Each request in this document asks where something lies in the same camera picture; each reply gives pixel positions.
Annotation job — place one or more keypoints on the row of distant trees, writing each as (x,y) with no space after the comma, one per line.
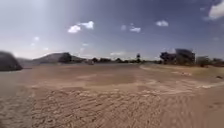
(105,60)

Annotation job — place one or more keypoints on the tall lone tree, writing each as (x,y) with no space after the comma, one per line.
(138,57)

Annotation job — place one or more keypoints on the distant hill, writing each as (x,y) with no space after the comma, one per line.
(48,59)

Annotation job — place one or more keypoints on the dry yellow grass verge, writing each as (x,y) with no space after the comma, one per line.
(196,71)

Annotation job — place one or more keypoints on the dark bush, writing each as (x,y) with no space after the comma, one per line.
(8,62)

